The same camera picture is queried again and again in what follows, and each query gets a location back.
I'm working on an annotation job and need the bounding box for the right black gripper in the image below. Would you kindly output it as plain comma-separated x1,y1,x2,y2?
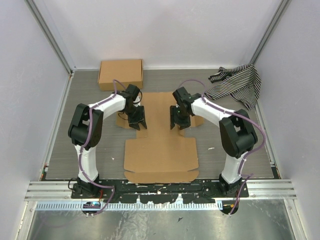
170,105,192,130

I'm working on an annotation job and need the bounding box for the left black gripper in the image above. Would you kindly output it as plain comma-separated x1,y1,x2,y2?
123,105,148,131

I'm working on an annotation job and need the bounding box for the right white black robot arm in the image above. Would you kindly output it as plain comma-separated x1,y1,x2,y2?
170,87,258,198

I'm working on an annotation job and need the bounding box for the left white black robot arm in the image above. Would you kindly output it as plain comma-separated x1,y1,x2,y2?
67,84,147,199

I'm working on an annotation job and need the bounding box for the folded brown cardboard box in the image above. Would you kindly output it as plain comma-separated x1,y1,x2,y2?
97,59,143,91

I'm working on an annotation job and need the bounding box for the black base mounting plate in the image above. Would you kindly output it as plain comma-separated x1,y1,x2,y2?
68,179,239,204

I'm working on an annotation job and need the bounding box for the striped black white cloth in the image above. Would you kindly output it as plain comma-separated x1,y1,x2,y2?
204,64,262,110

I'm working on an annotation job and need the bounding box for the aluminium front rail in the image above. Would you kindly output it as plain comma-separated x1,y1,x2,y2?
25,179,297,201

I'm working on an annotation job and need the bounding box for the white slotted cable duct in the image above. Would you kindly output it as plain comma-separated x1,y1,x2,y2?
35,201,223,212

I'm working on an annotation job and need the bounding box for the right aluminium corner post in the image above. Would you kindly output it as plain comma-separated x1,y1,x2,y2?
249,0,292,65

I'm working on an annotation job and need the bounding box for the aluminium corner post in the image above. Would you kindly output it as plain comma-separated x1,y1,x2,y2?
249,0,292,65
24,0,73,75

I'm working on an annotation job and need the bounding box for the left aluminium corner post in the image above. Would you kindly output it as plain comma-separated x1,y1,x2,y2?
24,0,73,75

